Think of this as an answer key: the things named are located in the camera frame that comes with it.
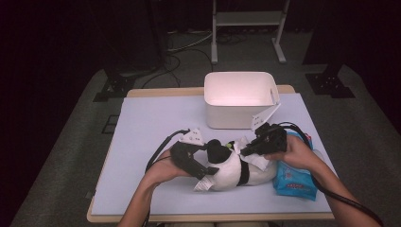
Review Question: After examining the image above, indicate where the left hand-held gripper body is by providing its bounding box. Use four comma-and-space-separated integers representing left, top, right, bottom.
169, 127, 205, 181

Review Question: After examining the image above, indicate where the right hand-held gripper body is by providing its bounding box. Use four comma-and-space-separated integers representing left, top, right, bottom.
251, 103, 288, 156

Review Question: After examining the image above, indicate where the white wet wipe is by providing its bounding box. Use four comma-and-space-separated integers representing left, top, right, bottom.
235, 135, 272, 172

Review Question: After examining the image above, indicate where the panda plush toy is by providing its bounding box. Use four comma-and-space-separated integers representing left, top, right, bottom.
193, 138, 279, 193

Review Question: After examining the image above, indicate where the white plastic bin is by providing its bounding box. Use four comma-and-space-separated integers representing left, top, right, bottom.
203, 71, 281, 131

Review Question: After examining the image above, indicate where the blue wet wipe packet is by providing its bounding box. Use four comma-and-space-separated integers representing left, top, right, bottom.
272, 130, 326, 202

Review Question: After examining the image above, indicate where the person's left hand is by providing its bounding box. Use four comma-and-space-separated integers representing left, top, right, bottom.
145, 148, 194, 187

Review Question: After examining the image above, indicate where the person's right hand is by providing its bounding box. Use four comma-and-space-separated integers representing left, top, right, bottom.
263, 135, 317, 173

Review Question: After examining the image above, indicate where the lavender table mat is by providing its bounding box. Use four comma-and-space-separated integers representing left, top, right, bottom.
91, 93, 337, 217

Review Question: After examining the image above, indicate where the light wooden table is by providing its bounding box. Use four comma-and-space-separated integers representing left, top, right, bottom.
86, 84, 336, 223

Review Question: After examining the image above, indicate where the black stand base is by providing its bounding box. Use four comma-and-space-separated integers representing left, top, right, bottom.
93, 60, 137, 103
305, 62, 357, 99

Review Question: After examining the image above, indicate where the white metal stand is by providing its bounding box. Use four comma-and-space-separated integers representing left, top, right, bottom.
211, 0, 291, 65

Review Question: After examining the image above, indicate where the left hand-held gripper cable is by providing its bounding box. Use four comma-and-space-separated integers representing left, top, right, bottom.
145, 128, 191, 174

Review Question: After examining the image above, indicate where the hand-held gripper cable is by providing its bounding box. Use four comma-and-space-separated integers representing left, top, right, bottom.
278, 121, 385, 227
145, 128, 191, 174

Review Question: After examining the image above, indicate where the black floor cable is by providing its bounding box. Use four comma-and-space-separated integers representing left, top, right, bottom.
140, 53, 183, 90
181, 46, 216, 73

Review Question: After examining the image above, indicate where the right hand-held gripper cable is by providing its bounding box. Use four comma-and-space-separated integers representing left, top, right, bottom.
278, 121, 385, 227

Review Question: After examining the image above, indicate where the grey floor cable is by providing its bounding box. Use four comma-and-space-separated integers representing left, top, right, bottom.
166, 29, 215, 53

